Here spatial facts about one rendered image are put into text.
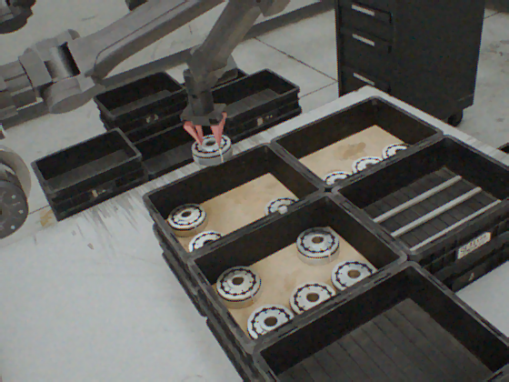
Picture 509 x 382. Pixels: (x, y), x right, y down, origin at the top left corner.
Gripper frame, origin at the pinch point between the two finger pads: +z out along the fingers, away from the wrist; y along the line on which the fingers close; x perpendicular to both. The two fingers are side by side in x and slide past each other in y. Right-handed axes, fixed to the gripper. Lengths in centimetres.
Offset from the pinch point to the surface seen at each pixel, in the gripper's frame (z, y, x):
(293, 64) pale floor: 97, 42, -264
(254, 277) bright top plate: 20.2, -15.8, 26.8
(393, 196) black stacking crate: 23, -45, -10
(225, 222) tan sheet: 22.2, -1.9, 5.5
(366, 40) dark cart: 36, -24, -152
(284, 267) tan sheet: 23.0, -21.4, 20.1
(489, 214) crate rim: 14, -67, 7
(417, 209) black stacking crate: 23, -52, -5
